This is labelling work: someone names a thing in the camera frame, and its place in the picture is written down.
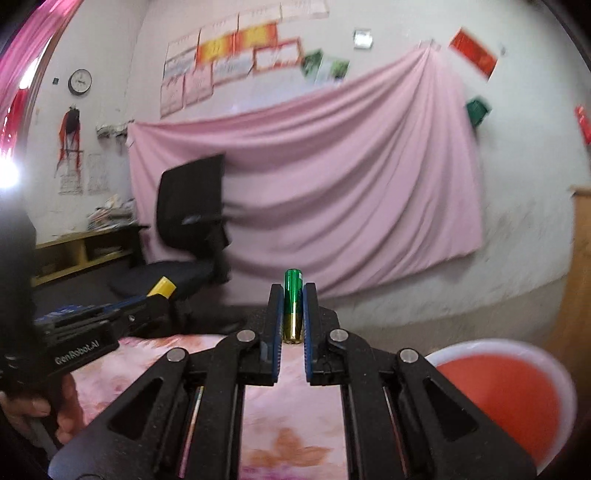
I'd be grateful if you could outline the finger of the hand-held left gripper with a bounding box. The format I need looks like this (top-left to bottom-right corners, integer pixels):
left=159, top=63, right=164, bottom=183
left=102, top=295, right=158, bottom=320
left=124, top=295, right=178, bottom=335

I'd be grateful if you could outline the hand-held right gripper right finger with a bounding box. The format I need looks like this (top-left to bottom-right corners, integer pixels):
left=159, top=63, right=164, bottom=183
left=302, top=282, right=536, bottom=480

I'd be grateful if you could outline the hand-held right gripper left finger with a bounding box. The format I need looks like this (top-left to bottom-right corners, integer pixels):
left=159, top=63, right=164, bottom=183
left=48, top=282, right=284, bottom=480

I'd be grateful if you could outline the green and gold battery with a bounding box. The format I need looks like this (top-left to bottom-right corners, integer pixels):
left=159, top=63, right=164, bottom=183
left=284, top=269, right=304, bottom=344

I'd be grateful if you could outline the orange bin with white rim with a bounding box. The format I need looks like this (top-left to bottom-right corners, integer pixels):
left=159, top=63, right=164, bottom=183
left=424, top=339, right=578, bottom=476

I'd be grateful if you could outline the person's left hand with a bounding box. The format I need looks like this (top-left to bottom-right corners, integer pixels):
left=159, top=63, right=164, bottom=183
left=0, top=373, right=82, bottom=446

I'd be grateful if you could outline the wooden shelf desk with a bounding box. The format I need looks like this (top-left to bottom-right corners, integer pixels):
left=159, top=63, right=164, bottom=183
left=30, top=226, right=139, bottom=287

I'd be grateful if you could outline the stack of books and papers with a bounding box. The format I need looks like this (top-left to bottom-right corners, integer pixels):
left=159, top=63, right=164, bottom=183
left=88, top=194, right=137, bottom=232

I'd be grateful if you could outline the floral pink blanket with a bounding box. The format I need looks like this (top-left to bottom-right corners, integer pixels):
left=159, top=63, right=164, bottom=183
left=69, top=335, right=347, bottom=480

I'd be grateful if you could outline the black mesh office chair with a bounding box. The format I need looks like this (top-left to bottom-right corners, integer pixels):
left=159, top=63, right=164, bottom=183
left=108, top=154, right=232, bottom=324

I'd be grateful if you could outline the green photo print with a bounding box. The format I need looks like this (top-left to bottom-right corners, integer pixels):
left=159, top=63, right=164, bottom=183
left=302, top=50, right=324, bottom=79
left=320, top=60, right=349, bottom=85

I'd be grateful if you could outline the window with red curtain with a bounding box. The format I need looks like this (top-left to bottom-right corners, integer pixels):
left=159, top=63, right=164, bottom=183
left=0, top=0, right=84, bottom=155

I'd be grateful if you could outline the green hanging basket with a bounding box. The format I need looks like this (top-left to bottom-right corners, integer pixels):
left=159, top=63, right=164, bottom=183
left=465, top=97, right=491, bottom=127

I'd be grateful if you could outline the wooden cabinet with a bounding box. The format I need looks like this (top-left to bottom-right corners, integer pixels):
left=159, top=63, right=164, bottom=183
left=542, top=185, right=591, bottom=384

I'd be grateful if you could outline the red hanging ornament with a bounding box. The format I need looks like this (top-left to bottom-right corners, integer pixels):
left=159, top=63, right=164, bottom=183
left=575, top=105, right=591, bottom=146

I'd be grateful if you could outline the paper wall calendar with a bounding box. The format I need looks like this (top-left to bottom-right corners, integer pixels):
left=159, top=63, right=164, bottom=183
left=60, top=152, right=109, bottom=195

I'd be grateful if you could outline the pink wall cloth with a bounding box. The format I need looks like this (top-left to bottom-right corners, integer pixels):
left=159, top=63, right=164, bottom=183
left=127, top=46, right=485, bottom=296

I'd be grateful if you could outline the red tassel wall ornament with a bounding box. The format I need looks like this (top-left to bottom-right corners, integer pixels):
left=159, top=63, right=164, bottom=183
left=58, top=107, right=84, bottom=167

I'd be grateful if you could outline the round wall clock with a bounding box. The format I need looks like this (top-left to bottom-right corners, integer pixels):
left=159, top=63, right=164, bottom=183
left=68, top=69, right=93, bottom=96

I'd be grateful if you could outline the group of wall certificates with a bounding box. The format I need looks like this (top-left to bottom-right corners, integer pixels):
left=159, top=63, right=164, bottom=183
left=159, top=0, right=331, bottom=118

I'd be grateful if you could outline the red paper wall poster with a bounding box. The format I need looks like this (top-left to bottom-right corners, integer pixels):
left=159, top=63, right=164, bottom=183
left=449, top=28, right=499, bottom=79

